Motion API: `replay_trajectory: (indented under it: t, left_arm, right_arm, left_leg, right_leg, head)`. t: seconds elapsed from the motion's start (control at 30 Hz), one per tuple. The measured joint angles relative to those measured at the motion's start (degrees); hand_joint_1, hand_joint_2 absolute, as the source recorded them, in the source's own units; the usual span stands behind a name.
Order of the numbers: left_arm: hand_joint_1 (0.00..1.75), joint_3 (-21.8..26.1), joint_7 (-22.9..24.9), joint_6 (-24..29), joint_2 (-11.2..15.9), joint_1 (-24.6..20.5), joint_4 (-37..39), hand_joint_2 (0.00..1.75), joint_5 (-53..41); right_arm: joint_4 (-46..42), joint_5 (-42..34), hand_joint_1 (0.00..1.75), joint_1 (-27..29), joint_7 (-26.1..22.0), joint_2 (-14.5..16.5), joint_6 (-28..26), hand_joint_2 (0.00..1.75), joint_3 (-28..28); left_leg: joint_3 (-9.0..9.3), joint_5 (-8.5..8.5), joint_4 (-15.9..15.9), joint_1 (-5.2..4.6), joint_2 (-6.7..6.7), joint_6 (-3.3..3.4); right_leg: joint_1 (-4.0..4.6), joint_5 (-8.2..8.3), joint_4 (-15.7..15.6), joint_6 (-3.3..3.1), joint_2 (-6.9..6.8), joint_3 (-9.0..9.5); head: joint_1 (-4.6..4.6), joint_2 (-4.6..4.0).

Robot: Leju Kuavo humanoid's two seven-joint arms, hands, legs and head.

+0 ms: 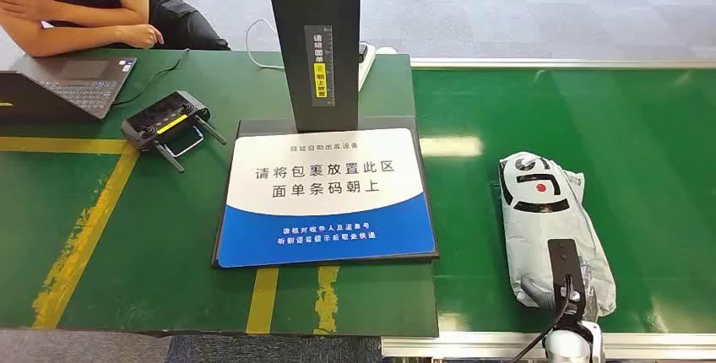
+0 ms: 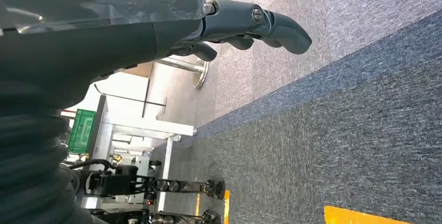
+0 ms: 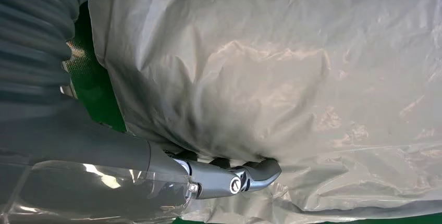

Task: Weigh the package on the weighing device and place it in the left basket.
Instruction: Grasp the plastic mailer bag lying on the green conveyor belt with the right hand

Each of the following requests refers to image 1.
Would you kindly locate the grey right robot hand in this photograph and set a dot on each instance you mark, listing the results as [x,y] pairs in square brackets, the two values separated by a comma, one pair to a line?
[562,265]

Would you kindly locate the person's right hand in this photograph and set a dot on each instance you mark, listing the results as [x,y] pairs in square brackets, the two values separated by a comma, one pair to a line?
[140,36]

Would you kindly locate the grey plastic mailer package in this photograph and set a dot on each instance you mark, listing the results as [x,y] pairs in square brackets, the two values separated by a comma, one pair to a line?
[537,226]

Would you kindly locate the white and blue placard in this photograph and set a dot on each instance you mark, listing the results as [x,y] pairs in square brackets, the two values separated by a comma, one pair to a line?
[327,181]

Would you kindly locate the person's right forearm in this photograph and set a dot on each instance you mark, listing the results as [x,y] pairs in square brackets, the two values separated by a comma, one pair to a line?
[61,39]

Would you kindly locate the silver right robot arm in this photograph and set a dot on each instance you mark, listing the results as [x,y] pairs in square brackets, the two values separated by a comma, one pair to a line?
[570,348]

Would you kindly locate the person's left forearm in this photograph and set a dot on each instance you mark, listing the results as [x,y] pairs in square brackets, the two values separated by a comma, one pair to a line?
[95,14]

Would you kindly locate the black weighing device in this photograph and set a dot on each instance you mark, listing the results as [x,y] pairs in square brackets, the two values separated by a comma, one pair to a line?
[316,8]

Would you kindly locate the dark grey laptop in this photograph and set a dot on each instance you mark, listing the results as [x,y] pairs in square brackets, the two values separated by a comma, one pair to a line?
[78,83]

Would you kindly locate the black remote controller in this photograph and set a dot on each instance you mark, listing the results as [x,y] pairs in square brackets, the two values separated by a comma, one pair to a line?
[162,120]

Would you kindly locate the green belt conveyor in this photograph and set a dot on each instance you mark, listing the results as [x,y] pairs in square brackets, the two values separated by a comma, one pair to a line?
[643,181]

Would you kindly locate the yellow and black column label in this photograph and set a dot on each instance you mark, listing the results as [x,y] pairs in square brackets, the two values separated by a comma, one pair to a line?
[319,64]

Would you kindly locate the white power strip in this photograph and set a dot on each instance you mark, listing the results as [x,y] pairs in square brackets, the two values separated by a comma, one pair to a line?
[366,67]

